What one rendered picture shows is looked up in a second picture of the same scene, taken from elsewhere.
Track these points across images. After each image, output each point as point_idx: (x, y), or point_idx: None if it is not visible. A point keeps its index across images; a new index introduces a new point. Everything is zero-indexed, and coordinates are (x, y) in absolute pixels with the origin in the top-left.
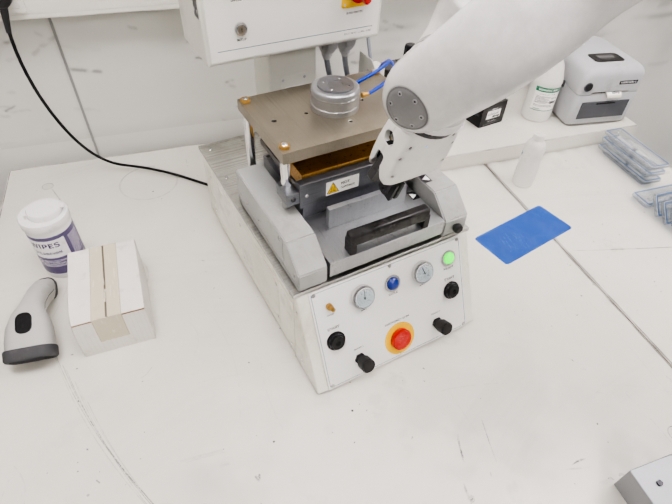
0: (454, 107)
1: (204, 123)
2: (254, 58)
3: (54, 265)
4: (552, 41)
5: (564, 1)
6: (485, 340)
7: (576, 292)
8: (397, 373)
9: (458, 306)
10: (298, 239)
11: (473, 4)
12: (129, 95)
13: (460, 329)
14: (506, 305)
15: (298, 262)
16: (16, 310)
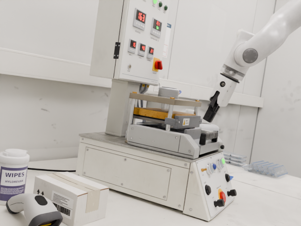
0: (265, 51)
1: (35, 149)
2: (129, 80)
3: (14, 192)
4: (284, 35)
5: (283, 27)
6: (246, 202)
7: (257, 189)
8: (229, 213)
9: (230, 187)
10: (186, 135)
11: (266, 26)
12: (1, 126)
13: (234, 201)
14: (240, 194)
15: (191, 143)
16: (30, 196)
